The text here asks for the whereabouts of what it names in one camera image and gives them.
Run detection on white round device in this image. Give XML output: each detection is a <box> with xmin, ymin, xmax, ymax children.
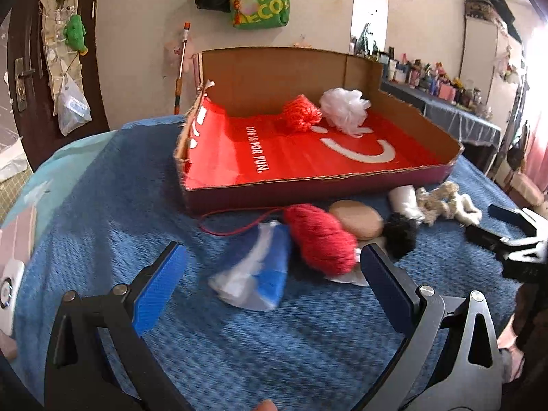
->
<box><xmin>0</xmin><ymin>259</ymin><xmax>25</xmax><ymax>335</ymax></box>

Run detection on pink curtain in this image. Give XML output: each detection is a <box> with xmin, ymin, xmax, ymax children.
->
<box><xmin>524</xmin><ymin>107</ymin><xmax>548</xmax><ymax>180</ymax></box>

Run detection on beige storage box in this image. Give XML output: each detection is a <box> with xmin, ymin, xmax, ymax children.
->
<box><xmin>507</xmin><ymin>171</ymin><xmax>546</xmax><ymax>206</ymax></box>

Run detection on green frog plush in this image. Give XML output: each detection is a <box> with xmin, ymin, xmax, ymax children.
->
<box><xmin>63</xmin><ymin>14</ymin><xmax>87</xmax><ymax>55</ymax></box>

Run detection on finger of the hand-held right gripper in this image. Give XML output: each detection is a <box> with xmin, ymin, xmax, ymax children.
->
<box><xmin>465</xmin><ymin>225</ymin><xmax>514</xmax><ymax>260</ymax></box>
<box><xmin>488</xmin><ymin>204</ymin><xmax>541</xmax><ymax>237</ymax></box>

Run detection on blue textured blanket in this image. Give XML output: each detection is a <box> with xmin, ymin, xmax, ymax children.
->
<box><xmin>11</xmin><ymin>115</ymin><xmax>548</xmax><ymax>411</ymax></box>

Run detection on person's right hand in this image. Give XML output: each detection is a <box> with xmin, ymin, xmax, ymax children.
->
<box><xmin>497</xmin><ymin>285</ymin><xmax>548</xmax><ymax>384</ymax></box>

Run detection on orange tipped stick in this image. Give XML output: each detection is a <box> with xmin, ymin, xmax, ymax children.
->
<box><xmin>173</xmin><ymin>21</ymin><xmax>192</xmax><ymax>115</ymax></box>

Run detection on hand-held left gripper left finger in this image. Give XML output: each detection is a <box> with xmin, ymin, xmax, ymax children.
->
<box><xmin>44</xmin><ymin>241</ymin><xmax>193</xmax><ymax>411</ymax></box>

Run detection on row of cosmetic bottles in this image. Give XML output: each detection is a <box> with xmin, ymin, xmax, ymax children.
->
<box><xmin>377</xmin><ymin>49</ymin><xmax>493</xmax><ymax>116</ymax></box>

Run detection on clear hanging plastic bag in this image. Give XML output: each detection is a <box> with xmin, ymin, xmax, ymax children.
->
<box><xmin>57</xmin><ymin>73</ymin><xmax>92</xmax><ymax>137</ymax></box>

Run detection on clear hanging pocket organizer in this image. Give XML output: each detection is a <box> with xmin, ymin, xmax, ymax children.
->
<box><xmin>38</xmin><ymin>0</ymin><xmax>86</xmax><ymax>99</ymax></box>

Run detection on round tan sponge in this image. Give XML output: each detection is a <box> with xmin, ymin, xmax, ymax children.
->
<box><xmin>329</xmin><ymin>200</ymin><xmax>385</xmax><ymax>240</ymax></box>

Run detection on dark wooden door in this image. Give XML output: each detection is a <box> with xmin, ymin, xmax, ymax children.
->
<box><xmin>6</xmin><ymin>0</ymin><xmax>110</xmax><ymax>172</ymax></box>

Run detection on beige knitted rope scrubber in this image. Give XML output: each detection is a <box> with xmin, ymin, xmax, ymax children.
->
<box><xmin>416</xmin><ymin>181</ymin><xmax>484</xmax><ymax>227</ymax></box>

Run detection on red plastic bag liner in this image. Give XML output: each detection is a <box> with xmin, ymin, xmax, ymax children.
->
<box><xmin>186</xmin><ymin>94</ymin><xmax>446</xmax><ymax>191</ymax></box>

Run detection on tall wall mirror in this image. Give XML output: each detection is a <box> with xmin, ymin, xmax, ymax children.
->
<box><xmin>350</xmin><ymin>0</ymin><xmax>390</xmax><ymax>56</ymax></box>

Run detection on white mesh bath pouf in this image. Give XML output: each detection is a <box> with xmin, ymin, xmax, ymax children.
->
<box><xmin>319</xmin><ymin>88</ymin><xmax>371</xmax><ymax>138</ymax></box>

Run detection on grey cloth covered table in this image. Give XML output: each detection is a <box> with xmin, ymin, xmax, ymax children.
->
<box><xmin>381</xmin><ymin>79</ymin><xmax>502</xmax><ymax>148</ymax></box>

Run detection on metal door handle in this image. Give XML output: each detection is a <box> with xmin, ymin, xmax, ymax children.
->
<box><xmin>14</xmin><ymin>57</ymin><xmax>36</xmax><ymax>112</ymax></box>

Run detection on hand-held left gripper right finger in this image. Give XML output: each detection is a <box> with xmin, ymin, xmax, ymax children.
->
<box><xmin>355</xmin><ymin>243</ymin><xmax>505</xmax><ymax>411</ymax></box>

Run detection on small white cloth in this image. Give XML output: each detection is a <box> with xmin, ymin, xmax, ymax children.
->
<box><xmin>389</xmin><ymin>185</ymin><xmax>422</xmax><ymax>223</ymax></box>

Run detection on shallow cardboard box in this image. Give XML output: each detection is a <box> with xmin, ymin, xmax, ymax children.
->
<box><xmin>173</xmin><ymin>47</ymin><xmax>465</xmax><ymax>217</ymax></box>

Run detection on red knitted yarn scrubber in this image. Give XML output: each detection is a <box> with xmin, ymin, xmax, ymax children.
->
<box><xmin>283</xmin><ymin>204</ymin><xmax>362</xmax><ymax>285</ymax></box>

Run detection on orange knitted scrubber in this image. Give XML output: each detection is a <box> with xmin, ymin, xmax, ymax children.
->
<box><xmin>280</xmin><ymin>94</ymin><xmax>323</xmax><ymax>134</ymax></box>

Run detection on white wardrobe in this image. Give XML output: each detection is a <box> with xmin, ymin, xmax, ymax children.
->
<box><xmin>459</xmin><ymin>0</ymin><xmax>527</xmax><ymax>112</ymax></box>

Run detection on blue white bagged cloth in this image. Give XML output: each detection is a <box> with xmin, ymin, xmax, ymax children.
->
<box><xmin>208</xmin><ymin>220</ymin><xmax>292</xmax><ymax>311</ymax></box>

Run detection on black knitted scrubber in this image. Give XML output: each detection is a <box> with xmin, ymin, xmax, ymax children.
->
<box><xmin>382</xmin><ymin>215</ymin><xmax>418</xmax><ymax>260</ymax></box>

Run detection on teal bed sheet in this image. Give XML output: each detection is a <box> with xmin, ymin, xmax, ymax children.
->
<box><xmin>0</xmin><ymin>130</ymin><xmax>116</xmax><ymax>232</ymax></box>

